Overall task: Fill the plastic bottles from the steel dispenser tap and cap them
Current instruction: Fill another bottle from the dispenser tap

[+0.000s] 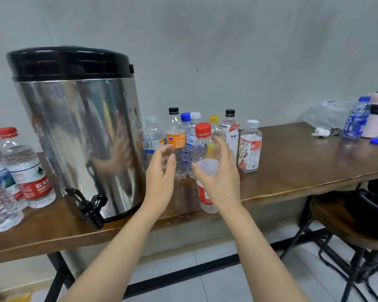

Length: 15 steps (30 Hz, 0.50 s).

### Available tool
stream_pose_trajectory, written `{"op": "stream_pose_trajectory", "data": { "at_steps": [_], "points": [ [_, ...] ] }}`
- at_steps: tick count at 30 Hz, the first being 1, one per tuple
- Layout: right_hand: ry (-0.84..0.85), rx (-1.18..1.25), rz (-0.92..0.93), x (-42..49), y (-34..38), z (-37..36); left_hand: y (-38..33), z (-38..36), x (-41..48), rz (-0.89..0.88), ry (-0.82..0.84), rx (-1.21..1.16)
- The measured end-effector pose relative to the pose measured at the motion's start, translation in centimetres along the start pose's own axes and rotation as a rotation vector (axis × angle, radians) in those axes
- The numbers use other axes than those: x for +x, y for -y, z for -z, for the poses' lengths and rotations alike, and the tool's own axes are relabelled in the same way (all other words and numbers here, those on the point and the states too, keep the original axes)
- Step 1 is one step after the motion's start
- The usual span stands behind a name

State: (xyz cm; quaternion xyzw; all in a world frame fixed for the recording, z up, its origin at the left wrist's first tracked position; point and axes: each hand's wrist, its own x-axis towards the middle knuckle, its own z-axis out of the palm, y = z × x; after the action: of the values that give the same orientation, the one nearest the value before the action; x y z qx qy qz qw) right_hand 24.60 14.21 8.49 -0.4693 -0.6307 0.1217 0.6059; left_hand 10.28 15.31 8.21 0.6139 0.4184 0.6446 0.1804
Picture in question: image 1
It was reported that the clear plastic bag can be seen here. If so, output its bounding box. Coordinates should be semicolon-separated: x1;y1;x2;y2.
302;100;360;130

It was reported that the white-cap blue-label bottle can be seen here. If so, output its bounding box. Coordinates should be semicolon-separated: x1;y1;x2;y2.
0;157;25;233

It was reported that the cluster of plastic bottles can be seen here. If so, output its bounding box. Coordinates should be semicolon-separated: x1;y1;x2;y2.
142;107;263;180

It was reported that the yellow debris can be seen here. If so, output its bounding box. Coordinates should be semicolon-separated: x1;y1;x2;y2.
5;292;32;302

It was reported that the person's left forearm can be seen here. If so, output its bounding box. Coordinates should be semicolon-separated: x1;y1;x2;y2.
60;207;168;302

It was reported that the red label plastic water bottle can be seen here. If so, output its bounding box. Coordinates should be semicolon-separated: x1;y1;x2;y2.
194;122;221;214
0;127;57;209

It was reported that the person's right hand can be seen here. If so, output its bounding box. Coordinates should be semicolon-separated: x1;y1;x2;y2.
192;135;242;216

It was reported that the green red label plastic bottle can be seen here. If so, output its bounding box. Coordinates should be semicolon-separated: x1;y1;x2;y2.
0;148;29;210

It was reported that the person's right forearm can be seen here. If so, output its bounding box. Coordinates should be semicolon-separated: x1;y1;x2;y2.
220;207;310;302

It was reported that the person's left hand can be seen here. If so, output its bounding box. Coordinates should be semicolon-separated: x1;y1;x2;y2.
143;144;177;219

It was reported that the small blue plastic bottle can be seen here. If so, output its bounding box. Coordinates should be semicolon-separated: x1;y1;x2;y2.
341;96;371;140

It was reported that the wooden stool with black frame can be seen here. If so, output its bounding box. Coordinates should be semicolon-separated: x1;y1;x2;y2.
280;179;378;302

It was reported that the stainless steel water dispenser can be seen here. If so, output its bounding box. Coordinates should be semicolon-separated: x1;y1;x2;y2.
6;46;147;230

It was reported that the black metal table frame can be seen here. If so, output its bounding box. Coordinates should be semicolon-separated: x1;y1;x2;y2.
44;229;316;302

